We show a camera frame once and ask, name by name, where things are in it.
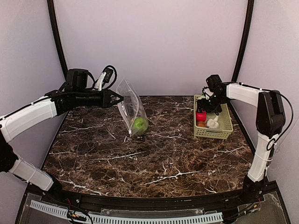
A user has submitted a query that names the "black front table rail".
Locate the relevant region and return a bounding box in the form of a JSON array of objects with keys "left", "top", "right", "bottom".
[{"left": 43, "top": 187, "right": 258, "bottom": 211}]

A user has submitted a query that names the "white garlic toy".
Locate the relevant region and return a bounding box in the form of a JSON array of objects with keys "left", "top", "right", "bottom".
[{"left": 206, "top": 116, "right": 220, "bottom": 129}]

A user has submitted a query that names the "clear zip top bag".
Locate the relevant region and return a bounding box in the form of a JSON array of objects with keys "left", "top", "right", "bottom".
[{"left": 116, "top": 78, "right": 148, "bottom": 137}]

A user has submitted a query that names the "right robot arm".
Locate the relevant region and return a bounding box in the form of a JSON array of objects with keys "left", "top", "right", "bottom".
[{"left": 199, "top": 74, "right": 286, "bottom": 203}]

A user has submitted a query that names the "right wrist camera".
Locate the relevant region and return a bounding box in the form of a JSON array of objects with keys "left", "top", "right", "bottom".
[{"left": 202, "top": 79, "right": 218, "bottom": 101}]

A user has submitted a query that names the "green plastic basket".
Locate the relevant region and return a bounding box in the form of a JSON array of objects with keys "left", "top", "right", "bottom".
[{"left": 193, "top": 95, "right": 233, "bottom": 140}]

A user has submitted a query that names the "red pepper toy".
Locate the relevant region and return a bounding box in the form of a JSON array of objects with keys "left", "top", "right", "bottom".
[{"left": 196, "top": 111, "right": 207, "bottom": 122}]

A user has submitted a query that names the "brown potato toy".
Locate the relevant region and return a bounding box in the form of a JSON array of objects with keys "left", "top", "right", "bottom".
[{"left": 197, "top": 121, "right": 207, "bottom": 127}]

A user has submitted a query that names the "green apple toy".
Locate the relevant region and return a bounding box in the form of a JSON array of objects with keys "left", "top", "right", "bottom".
[{"left": 133, "top": 117, "right": 148, "bottom": 134}]

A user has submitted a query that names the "right black corner post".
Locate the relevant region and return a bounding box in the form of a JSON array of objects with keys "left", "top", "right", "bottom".
[{"left": 231, "top": 0, "right": 255, "bottom": 82}]

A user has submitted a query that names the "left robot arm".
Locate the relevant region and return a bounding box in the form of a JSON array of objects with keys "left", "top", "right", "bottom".
[{"left": 0, "top": 65, "right": 123, "bottom": 191}]

